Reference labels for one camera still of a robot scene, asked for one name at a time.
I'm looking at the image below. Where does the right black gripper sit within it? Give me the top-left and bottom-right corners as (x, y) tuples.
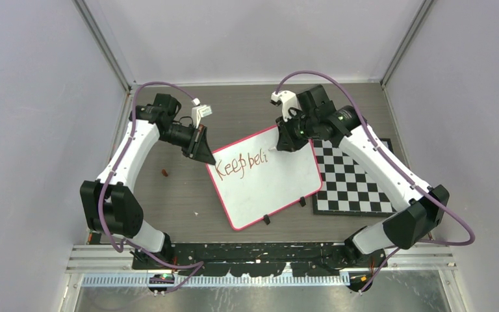
(275, 110), (317, 153)

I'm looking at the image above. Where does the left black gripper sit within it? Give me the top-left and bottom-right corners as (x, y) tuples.
(159, 122), (216, 164)

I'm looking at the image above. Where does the pink framed whiteboard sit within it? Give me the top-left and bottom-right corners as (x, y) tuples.
(207, 126), (322, 231)

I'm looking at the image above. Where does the black white checkerboard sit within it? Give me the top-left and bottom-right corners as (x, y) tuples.
(312, 140), (395, 217)

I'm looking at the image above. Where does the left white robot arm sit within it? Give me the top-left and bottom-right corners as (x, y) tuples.
(80, 94), (216, 269)

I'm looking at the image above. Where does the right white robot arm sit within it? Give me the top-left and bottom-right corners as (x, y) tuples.
(270, 84), (450, 267)

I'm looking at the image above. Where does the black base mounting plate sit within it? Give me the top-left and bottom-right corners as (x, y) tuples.
(131, 241), (389, 279)

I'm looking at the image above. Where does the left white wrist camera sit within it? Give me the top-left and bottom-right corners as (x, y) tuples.
(190, 98), (212, 128)

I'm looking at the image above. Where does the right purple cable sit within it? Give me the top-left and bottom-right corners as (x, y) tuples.
(274, 70), (476, 295)

